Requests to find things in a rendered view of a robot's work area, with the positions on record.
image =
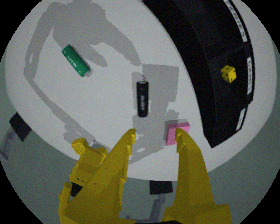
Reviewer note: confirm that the green aa battery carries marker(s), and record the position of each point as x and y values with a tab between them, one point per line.
75	60

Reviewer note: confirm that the pink flat pad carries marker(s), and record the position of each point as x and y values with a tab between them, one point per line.
170	138

